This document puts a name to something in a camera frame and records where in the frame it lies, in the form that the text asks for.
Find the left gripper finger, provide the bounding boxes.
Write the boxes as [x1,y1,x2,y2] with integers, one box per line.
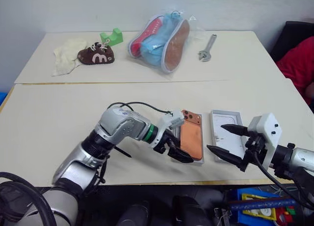
[169,135,183,150]
[168,146,195,164]

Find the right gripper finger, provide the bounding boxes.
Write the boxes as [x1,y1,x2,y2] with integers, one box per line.
[220,124,250,137]
[206,144,247,168]

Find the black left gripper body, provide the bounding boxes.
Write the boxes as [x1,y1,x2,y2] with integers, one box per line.
[153,130,180,155]

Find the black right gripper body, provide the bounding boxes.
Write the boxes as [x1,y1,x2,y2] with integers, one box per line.
[238,134,269,173]

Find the orange smartphone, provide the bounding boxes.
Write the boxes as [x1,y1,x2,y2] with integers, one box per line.
[180,109,203,161]

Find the white phone box lid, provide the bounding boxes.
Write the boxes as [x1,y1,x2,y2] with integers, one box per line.
[210,109,246,163]

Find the white phone box base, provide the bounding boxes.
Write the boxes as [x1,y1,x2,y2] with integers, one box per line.
[171,109,205,167]

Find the blue storage bin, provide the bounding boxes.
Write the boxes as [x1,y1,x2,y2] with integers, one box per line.
[227,186,306,223]

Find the black zip tie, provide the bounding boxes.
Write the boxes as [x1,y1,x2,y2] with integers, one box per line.
[114,146,132,158]

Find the yellow plastic tray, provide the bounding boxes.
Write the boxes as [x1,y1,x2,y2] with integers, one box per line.
[241,193,280,221]

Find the black rounded shape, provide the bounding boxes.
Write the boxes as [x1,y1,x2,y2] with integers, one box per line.
[117,200,151,226]
[172,195,213,226]

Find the dark blue tube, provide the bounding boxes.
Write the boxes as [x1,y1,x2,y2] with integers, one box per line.
[229,198,298,211]

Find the silver adjustable wrench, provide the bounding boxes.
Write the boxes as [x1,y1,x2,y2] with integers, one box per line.
[198,34,218,63]

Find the blue stuffing paper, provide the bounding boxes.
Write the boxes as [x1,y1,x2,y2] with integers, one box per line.
[140,12,183,66]

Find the red fabric item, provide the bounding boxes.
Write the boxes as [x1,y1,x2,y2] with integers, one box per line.
[276,35,314,106]

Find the sneaker with brown sole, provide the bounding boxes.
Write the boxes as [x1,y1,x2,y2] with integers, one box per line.
[160,19,191,74]

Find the blue shoes in plastic bag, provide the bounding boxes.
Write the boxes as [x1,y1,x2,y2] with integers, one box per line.
[126,9,207,76]

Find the black chair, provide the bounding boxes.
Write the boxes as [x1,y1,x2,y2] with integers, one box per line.
[269,21,314,63]

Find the red canvas sneaker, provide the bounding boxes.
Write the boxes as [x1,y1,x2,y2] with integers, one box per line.
[128,15,165,58]

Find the brown baby shoe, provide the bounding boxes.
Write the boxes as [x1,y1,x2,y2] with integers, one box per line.
[77,39,116,66]

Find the green plastic block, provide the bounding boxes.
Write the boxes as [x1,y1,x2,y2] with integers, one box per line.
[99,27,124,47]

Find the cream cloth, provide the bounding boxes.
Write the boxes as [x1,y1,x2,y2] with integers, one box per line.
[51,38,88,77]

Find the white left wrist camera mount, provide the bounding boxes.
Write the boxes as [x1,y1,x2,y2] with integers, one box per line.
[149,109,185,150]

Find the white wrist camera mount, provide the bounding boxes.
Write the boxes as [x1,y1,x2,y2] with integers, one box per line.
[247,112,283,168]
[149,109,185,150]

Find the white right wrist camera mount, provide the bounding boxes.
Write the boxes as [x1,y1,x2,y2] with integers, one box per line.
[247,112,283,168]

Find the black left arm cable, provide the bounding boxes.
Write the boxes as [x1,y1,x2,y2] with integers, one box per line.
[107,101,173,114]

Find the thick black body cable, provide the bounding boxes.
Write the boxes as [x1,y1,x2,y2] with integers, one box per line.
[0,171,57,226]

